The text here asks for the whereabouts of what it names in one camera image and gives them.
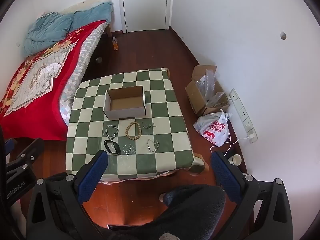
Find white plastic shopping bag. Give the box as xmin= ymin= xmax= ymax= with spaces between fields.
xmin=193 ymin=109 xmax=233 ymax=147

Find black band bracelet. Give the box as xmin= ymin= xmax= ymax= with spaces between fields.
xmin=104 ymin=140 xmax=122 ymax=155

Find green checkered tablecloth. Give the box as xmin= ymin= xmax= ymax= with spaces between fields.
xmin=65 ymin=67 xmax=203 ymax=182

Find brown cardboard box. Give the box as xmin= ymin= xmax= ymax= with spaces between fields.
xmin=185 ymin=65 xmax=232 ymax=117

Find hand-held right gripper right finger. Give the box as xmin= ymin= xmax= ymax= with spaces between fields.
xmin=211 ymin=151 xmax=293 ymax=240

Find wooden bead bracelet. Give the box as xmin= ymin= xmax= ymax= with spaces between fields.
xmin=125 ymin=121 xmax=142 ymax=140

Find white power strip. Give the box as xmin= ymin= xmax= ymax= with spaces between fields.
xmin=229 ymin=89 xmax=258 ymax=144

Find white cardboard box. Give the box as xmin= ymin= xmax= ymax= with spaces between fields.
xmin=103 ymin=85 xmax=147 ymax=120

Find red floral blanket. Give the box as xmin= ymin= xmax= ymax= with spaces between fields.
xmin=0 ymin=20 xmax=108 ymax=140

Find white door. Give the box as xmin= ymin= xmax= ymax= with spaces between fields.
xmin=117 ymin=0 xmax=174 ymax=33

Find person's right leg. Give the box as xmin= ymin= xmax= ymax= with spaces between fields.
xmin=107 ymin=184 xmax=227 ymax=240

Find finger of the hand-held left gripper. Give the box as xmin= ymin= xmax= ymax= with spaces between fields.
xmin=0 ymin=125 xmax=17 ymax=163
xmin=7 ymin=137 xmax=45 ymax=172

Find white paper cup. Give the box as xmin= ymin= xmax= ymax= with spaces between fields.
xmin=228 ymin=154 xmax=242 ymax=165

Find silver pendant necklace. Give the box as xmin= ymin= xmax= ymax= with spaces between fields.
xmin=122 ymin=144 xmax=137 ymax=159

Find small wooden table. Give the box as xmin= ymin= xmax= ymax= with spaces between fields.
xmin=99 ymin=69 xmax=209 ymax=184

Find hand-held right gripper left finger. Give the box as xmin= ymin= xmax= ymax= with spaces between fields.
xmin=26 ymin=149 xmax=109 ymax=240

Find silver link bracelet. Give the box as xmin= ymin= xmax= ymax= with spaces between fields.
xmin=146 ymin=139 xmax=160 ymax=153

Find clear plastic bags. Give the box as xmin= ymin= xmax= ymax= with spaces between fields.
xmin=196 ymin=69 xmax=229 ymax=108

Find blue quilt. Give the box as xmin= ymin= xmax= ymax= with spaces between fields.
xmin=24 ymin=5 xmax=114 ymax=57

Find white cable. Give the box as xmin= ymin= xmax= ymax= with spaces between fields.
xmin=210 ymin=135 xmax=250 ymax=157

